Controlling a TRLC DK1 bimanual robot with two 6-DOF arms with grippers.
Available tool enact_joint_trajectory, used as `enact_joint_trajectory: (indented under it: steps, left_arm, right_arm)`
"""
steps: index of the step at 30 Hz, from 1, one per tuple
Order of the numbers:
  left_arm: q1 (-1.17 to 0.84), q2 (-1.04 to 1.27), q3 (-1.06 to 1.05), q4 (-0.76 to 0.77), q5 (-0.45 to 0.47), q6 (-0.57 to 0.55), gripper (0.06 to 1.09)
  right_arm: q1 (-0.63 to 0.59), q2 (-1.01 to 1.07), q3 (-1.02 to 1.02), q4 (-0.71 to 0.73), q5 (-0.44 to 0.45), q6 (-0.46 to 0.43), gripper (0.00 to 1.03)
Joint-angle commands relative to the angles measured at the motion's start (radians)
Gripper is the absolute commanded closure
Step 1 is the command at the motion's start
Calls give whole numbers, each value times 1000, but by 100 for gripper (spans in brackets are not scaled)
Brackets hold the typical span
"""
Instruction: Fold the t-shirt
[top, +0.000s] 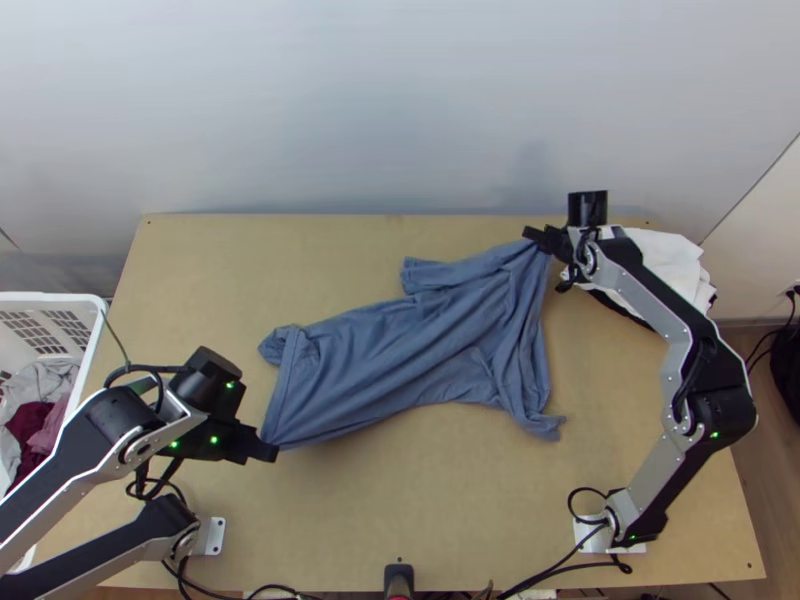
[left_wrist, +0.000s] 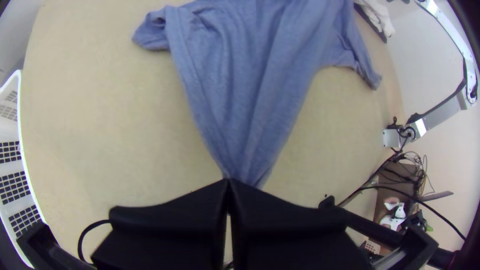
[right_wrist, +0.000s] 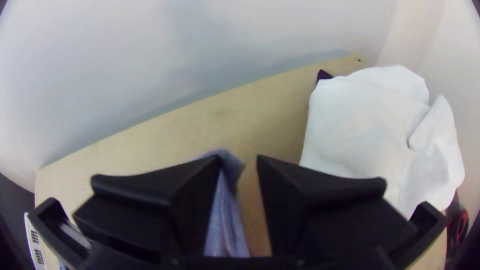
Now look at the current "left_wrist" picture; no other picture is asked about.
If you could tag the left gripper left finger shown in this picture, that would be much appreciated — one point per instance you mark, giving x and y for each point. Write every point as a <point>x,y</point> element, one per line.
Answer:
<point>176,232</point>

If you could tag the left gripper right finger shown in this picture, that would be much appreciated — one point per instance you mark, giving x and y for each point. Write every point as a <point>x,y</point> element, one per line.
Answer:
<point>285,240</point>

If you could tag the blue t-shirt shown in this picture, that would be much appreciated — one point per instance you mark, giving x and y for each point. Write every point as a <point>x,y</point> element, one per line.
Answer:
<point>243,93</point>

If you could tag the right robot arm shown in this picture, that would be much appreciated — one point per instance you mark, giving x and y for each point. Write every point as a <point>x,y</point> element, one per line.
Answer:
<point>438,116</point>

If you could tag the white laundry basket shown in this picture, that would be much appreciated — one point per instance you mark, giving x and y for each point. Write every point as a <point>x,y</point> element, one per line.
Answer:
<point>11,180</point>

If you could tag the pile of folded clothes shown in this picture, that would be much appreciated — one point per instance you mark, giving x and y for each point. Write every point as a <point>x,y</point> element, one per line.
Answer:
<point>379,15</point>

